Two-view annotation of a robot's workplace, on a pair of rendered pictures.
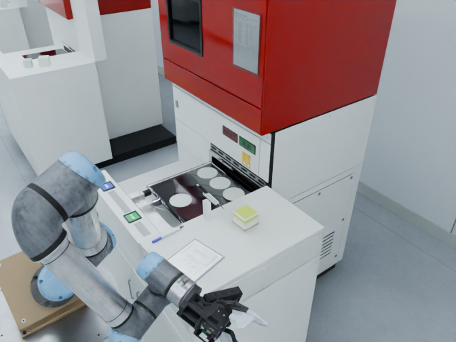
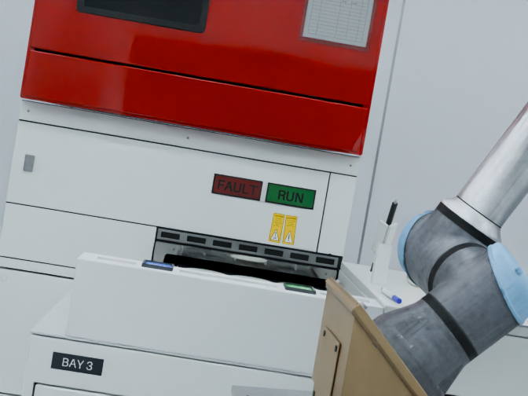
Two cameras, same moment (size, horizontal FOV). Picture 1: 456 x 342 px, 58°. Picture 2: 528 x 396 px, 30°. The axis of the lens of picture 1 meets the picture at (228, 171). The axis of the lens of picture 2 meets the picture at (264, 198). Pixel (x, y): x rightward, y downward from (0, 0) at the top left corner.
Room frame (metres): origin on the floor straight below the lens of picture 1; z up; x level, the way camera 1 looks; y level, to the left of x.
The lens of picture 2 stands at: (0.38, 1.93, 1.21)
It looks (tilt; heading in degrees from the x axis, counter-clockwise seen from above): 3 degrees down; 303
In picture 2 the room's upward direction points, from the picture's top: 10 degrees clockwise
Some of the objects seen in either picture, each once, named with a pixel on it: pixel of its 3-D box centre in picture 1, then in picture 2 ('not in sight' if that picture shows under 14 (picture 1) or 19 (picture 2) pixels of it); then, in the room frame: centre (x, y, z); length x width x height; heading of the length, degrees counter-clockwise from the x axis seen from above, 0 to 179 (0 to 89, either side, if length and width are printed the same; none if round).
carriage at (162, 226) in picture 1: (151, 220); not in sight; (1.36, 0.33, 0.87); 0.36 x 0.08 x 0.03; 36
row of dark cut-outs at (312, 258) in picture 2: (236, 163); (247, 248); (1.67, -0.04, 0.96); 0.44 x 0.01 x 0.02; 36
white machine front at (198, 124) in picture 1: (216, 138); (179, 210); (1.82, 0.06, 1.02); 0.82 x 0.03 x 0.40; 36
